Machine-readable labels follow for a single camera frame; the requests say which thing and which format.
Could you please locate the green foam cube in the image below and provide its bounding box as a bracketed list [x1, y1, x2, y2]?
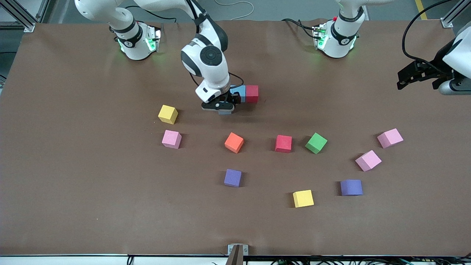
[305, 132, 328, 155]

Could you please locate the grey metal bracket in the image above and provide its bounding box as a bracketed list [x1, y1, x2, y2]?
[226, 244, 249, 265]

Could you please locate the pink foam cube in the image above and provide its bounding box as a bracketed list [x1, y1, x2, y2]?
[162, 130, 182, 149]
[355, 150, 382, 172]
[377, 128, 404, 149]

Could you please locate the white floor cable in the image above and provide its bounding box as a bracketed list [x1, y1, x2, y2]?
[215, 0, 255, 21]

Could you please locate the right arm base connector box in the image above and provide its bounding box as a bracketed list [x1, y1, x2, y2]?
[146, 25, 162, 52]

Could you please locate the aluminium frame profile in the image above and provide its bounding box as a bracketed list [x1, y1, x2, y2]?
[0, 0, 36, 33]
[440, 0, 471, 28]
[36, 0, 51, 23]

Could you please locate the purple foam cube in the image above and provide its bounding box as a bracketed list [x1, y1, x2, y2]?
[224, 169, 242, 188]
[340, 179, 363, 197]

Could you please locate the red foam cube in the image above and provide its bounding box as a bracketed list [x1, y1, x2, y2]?
[275, 135, 293, 153]
[245, 85, 259, 103]

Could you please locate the yellow floor tape strip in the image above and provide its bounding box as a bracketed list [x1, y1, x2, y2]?
[415, 0, 429, 21]

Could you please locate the black left base cable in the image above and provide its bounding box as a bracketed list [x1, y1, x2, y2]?
[281, 18, 317, 39]

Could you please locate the yellow foam cube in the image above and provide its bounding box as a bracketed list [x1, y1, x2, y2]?
[293, 190, 315, 208]
[158, 105, 179, 125]

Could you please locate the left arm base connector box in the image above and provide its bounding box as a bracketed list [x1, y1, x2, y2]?
[313, 24, 328, 50]

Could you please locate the orange foam cube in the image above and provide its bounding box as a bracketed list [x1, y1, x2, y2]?
[224, 132, 245, 154]

